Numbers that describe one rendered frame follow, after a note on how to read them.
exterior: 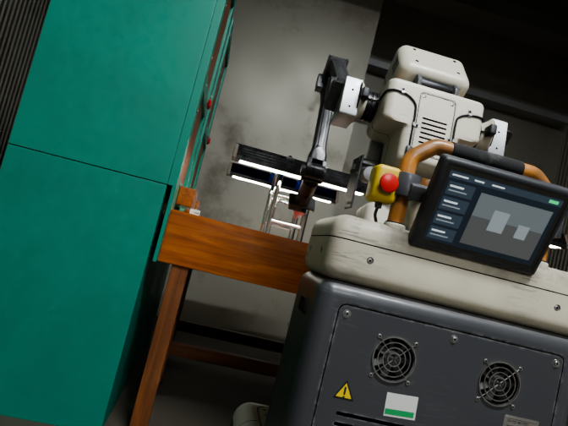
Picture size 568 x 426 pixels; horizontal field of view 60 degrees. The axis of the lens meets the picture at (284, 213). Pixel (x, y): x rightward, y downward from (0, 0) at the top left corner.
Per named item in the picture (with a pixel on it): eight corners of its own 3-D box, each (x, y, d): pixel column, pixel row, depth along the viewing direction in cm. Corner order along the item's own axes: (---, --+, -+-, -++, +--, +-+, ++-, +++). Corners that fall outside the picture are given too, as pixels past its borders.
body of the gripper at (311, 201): (288, 195, 188) (293, 181, 182) (314, 201, 189) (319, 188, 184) (287, 207, 183) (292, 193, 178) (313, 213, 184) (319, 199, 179)
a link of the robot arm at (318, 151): (319, 69, 184) (347, 77, 185) (316, 78, 190) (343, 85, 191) (299, 172, 170) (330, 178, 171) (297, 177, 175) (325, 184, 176)
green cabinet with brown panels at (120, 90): (177, 187, 165) (246, -73, 172) (7, 142, 157) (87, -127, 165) (190, 207, 299) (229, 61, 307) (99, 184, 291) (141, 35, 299)
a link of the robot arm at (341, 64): (325, 48, 184) (351, 56, 184) (315, 84, 190) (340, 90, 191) (332, 79, 145) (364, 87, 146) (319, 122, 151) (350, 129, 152)
